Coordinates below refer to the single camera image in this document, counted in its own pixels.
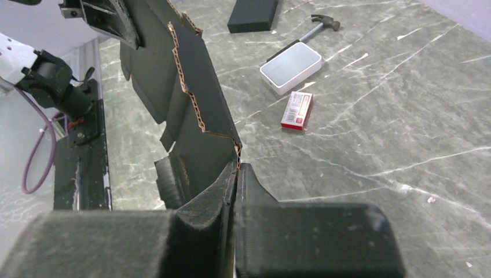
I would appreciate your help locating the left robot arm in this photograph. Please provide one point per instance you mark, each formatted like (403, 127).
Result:
(47, 78)

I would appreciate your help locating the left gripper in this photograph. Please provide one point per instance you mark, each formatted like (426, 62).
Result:
(109, 17)

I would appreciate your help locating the black flat box left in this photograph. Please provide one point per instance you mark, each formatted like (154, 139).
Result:
(252, 16)

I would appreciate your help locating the hammer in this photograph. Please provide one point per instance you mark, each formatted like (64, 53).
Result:
(323, 22)

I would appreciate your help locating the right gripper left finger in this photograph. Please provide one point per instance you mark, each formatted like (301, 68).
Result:
(192, 241)

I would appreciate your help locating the red white small box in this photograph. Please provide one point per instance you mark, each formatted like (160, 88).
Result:
(297, 111)

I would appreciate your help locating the white router box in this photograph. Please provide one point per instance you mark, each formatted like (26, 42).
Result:
(291, 67)

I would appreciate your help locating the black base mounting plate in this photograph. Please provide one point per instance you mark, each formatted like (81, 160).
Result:
(81, 172)

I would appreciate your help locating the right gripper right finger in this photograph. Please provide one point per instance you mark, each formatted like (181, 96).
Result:
(302, 239)

